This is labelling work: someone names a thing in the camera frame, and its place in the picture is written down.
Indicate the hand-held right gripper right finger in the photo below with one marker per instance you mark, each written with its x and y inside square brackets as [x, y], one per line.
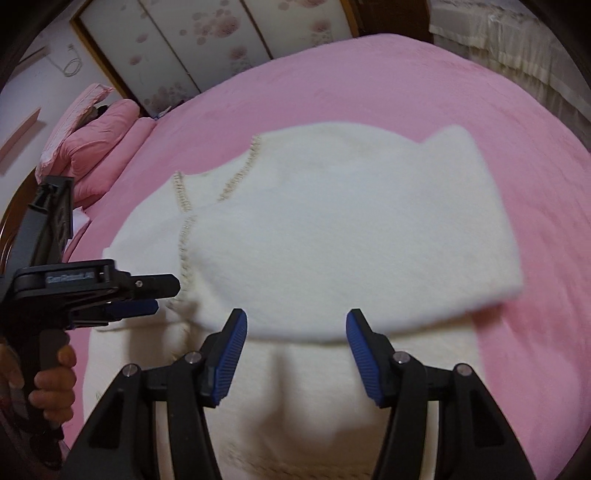
[364, 357]

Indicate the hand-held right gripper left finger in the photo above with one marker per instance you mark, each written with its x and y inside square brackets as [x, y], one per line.
[229, 357]

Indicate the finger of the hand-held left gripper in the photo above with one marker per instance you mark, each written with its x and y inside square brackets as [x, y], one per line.
[159, 284]
[136, 310]

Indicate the white knit sweater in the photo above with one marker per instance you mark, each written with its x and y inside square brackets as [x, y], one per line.
[323, 230]

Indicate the person's left hand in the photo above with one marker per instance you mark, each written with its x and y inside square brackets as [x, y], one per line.
[53, 385]

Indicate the wooden headboard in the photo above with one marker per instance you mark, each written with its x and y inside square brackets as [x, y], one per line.
[16, 203]

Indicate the pink pillows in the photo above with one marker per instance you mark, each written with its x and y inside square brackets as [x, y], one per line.
[115, 138]

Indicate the floral sliding door wardrobe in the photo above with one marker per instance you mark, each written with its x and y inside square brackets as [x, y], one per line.
[207, 41]

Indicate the pink bed sheet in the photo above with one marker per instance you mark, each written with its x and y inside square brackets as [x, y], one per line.
[415, 106]

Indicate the white curtain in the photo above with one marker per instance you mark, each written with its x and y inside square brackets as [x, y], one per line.
[517, 50]

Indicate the pink wall strip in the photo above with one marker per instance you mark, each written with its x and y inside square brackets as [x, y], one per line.
[18, 136]

